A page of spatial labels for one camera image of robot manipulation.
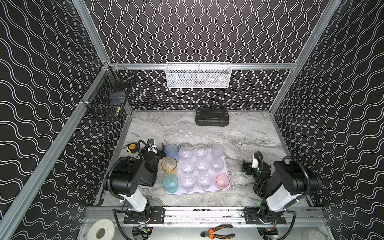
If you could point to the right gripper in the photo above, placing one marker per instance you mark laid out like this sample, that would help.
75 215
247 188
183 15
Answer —
248 166

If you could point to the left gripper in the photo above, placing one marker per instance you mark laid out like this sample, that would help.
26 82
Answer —
155 152

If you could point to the blue ribbed plastic cup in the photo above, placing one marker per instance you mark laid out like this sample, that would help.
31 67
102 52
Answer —
172 150

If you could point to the yellow transparent cup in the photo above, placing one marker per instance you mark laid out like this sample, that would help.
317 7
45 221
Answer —
169 166

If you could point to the teal plastic cup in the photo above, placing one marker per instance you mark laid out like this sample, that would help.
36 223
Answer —
170 183

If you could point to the clear plastic cup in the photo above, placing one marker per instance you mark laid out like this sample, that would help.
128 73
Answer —
188 166
188 182
203 165
204 181
201 151
186 152

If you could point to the pink plastic cup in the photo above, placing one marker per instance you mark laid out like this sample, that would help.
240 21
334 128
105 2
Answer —
222 181

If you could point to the frosted plastic cup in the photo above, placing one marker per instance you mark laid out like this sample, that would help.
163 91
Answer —
217 165
217 150

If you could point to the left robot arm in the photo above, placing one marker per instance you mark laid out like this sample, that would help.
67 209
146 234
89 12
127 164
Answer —
128 173

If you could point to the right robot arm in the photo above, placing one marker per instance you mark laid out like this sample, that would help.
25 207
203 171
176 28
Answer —
281 185

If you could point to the lilac plastic tray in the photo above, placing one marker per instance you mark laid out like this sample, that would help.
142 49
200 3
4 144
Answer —
213 188

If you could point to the yellow black tape measure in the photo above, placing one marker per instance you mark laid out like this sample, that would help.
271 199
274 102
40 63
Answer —
132 148

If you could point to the black plastic case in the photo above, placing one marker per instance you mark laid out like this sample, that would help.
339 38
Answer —
212 117

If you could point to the white round lid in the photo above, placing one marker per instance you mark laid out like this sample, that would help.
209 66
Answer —
312 235

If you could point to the white tape roll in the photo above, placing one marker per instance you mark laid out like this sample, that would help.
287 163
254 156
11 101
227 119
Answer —
103 229

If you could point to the black wire basket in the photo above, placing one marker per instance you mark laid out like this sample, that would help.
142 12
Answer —
108 99

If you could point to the white wire basket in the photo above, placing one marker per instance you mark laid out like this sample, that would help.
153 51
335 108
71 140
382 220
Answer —
198 75

